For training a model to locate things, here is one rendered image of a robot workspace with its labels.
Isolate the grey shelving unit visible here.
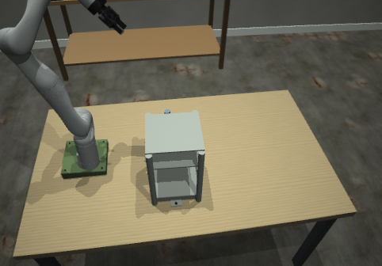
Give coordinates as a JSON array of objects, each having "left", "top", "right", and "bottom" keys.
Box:
[{"left": 145, "top": 110, "right": 205, "bottom": 207}]

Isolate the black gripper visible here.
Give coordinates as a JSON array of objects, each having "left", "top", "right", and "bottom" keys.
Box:
[{"left": 88, "top": 0, "right": 127, "bottom": 35}]

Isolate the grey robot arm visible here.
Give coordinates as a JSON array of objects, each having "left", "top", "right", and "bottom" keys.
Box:
[{"left": 0, "top": 0, "right": 100, "bottom": 170}]

